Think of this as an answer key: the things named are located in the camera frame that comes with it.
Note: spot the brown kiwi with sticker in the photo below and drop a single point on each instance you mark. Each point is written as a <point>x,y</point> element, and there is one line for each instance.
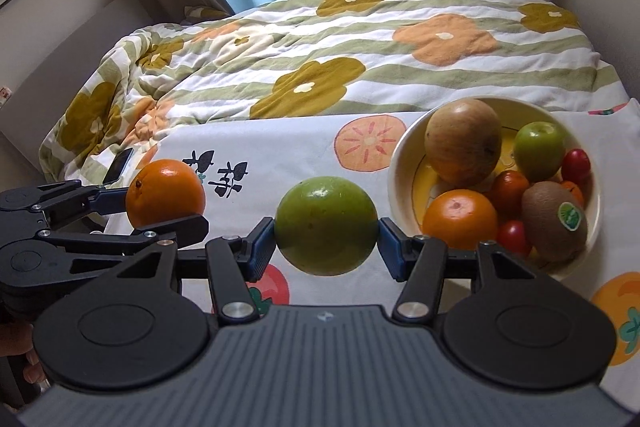
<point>554,222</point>

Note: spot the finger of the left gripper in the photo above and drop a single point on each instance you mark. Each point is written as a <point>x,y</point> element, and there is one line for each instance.
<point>63,203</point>
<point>184,232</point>

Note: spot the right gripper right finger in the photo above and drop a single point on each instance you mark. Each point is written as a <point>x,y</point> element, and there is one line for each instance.
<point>423,264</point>

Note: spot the small red cherry tomato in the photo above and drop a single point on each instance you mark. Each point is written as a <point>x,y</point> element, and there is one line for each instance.
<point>511,235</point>

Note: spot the yellow cream ceramic bowl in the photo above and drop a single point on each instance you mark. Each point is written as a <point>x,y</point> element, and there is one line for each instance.
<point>490,186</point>

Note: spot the round green orange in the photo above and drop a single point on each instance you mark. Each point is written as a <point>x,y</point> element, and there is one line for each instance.
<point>326,226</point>

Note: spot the black smartphone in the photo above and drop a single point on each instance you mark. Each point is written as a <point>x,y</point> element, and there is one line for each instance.
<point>117,167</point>

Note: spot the small orange tangerine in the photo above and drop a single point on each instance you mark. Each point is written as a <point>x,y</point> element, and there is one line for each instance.
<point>576,192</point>

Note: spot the small green apple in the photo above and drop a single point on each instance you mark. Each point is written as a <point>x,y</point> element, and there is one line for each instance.
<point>538,150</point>

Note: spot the floral striped quilt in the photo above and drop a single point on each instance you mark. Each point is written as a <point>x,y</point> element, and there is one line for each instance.
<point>297,58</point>

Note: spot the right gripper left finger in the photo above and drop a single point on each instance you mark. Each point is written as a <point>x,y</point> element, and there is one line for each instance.
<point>230,262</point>

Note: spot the large yellowish red apple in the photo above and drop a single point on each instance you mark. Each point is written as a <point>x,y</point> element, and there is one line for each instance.
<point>463,141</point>

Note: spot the white fruit print cloth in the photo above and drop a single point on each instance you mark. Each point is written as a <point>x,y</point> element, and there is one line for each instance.
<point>256,162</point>

